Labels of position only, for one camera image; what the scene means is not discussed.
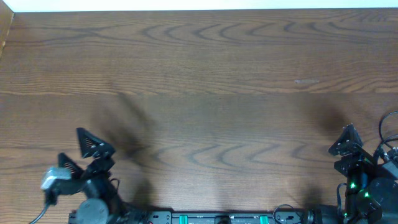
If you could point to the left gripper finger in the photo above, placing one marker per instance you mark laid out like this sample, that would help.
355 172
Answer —
66 162
92 146

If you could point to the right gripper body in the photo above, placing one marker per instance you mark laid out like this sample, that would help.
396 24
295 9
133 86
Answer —
357 167

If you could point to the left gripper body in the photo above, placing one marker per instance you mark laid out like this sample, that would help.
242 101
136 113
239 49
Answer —
94 163

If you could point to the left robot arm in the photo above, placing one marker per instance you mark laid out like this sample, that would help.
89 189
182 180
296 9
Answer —
103 203

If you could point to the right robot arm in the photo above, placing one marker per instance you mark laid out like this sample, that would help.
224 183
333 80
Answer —
371 187

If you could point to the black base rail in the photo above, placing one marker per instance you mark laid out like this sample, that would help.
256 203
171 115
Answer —
322 214

